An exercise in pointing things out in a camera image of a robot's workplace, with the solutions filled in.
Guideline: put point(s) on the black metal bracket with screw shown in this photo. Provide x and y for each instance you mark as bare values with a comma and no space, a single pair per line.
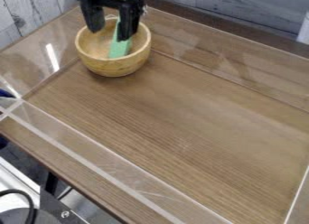
53,212

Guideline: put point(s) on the green rectangular block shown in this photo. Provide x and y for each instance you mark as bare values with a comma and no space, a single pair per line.
119,48

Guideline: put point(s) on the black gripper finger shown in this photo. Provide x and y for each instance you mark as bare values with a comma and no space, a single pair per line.
129,13
93,15

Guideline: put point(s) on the clear acrylic tray walls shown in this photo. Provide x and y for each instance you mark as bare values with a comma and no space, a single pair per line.
196,141

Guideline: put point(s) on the brown wooden bowl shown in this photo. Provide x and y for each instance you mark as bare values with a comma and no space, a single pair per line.
92,47

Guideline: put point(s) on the blue object at left edge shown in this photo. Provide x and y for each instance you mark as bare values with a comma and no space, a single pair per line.
5,94

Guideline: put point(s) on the black table leg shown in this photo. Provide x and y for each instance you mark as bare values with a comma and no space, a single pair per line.
51,183

